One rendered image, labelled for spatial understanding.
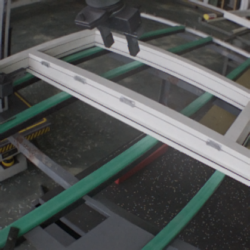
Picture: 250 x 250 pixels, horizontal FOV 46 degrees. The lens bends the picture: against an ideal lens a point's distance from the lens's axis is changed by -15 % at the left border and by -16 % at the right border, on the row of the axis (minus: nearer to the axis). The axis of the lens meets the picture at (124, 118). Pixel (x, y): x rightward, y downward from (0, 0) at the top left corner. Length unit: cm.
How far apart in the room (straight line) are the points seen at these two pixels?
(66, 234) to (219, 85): 81
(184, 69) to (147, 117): 43
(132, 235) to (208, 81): 79
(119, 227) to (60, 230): 38
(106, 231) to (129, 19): 46
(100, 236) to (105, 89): 52
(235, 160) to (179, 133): 20
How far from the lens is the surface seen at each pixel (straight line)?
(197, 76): 133
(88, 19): 68
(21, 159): 199
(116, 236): 70
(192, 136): 92
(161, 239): 69
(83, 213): 108
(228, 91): 129
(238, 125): 101
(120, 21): 72
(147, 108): 97
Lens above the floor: 141
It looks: 32 degrees down
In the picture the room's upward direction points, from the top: 8 degrees clockwise
